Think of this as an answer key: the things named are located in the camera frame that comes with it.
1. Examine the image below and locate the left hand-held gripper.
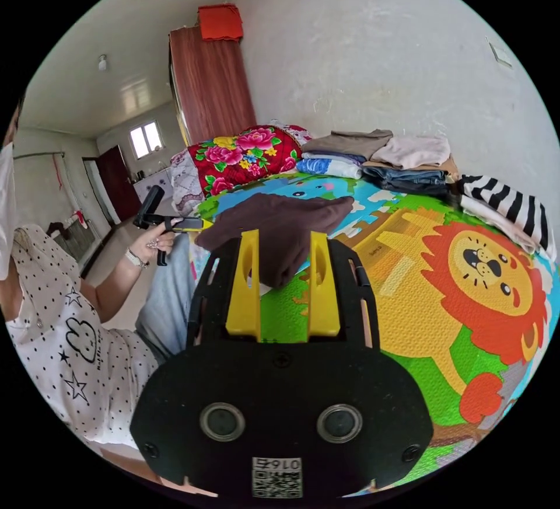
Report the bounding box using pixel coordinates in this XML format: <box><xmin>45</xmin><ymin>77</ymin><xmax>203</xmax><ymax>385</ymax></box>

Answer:
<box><xmin>132</xmin><ymin>210</ymin><xmax>215</xmax><ymax>266</ymax></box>

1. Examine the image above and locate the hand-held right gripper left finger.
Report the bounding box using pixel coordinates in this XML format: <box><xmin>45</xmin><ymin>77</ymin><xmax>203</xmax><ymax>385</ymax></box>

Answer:
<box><xmin>225</xmin><ymin>229</ymin><xmax>263</xmax><ymax>342</ymax></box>

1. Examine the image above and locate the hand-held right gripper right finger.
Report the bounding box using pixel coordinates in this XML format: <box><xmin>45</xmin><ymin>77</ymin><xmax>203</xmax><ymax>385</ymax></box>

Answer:
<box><xmin>307</xmin><ymin>231</ymin><xmax>342</xmax><ymax>342</ymax></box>

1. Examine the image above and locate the dark brown long sleeve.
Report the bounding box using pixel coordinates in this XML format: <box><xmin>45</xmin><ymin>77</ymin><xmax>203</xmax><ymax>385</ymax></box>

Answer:
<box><xmin>194</xmin><ymin>193</ymin><xmax>355</xmax><ymax>290</ymax></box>

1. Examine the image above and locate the person's left forearm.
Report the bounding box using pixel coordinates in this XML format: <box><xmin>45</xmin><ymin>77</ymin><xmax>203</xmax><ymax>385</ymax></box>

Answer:
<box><xmin>79</xmin><ymin>248</ymin><xmax>151</xmax><ymax>325</ymax></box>

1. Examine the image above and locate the person's left hand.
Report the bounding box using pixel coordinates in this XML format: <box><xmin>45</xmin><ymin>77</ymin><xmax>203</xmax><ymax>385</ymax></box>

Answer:
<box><xmin>128</xmin><ymin>217</ymin><xmax>183</xmax><ymax>266</ymax></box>

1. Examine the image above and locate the white lace blanket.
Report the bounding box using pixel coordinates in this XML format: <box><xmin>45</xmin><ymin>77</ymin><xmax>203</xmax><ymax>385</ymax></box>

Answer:
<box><xmin>169</xmin><ymin>150</ymin><xmax>207</xmax><ymax>217</ymax></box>

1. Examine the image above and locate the red floral rolled quilt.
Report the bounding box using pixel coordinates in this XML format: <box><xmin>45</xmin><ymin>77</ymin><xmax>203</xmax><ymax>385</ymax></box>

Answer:
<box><xmin>187</xmin><ymin>124</ymin><xmax>314</xmax><ymax>200</ymax></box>

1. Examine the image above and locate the dark red door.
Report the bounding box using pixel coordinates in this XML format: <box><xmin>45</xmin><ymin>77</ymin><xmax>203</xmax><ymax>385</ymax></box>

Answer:
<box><xmin>96</xmin><ymin>144</ymin><xmax>142</xmax><ymax>225</ymax></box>

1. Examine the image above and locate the bed with animal print mat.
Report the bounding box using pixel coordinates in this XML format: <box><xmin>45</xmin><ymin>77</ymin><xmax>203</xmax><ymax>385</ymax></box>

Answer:
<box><xmin>192</xmin><ymin>169</ymin><xmax>560</xmax><ymax>497</ymax></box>

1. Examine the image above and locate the window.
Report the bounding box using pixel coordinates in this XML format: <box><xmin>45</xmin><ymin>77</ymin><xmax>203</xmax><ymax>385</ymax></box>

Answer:
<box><xmin>128</xmin><ymin>120</ymin><xmax>164</xmax><ymax>161</ymax></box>

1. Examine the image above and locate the brown wooden cupboard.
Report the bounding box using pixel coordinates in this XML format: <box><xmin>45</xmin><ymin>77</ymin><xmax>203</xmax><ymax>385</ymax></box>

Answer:
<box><xmin>168</xmin><ymin>4</ymin><xmax>258</xmax><ymax>147</ymax></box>

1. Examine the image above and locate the pile of clothes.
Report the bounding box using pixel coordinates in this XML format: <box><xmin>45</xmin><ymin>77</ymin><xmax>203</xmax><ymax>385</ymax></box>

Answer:
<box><xmin>296</xmin><ymin>128</ymin><xmax>558</xmax><ymax>263</ymax></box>

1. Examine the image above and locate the person's body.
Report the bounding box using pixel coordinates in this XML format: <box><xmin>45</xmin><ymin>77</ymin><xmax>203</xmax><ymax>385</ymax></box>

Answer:
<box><xmin>0</xmin><ymin>97</ymin><xmax>198</xmax><ymax>453</ymax></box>

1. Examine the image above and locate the white wall switch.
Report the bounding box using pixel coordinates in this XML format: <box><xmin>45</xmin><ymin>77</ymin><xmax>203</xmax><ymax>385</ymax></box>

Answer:
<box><xmin>484</xmin><ymin>35</ymin><xmax>515</xmax><ymax>69</ymax></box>

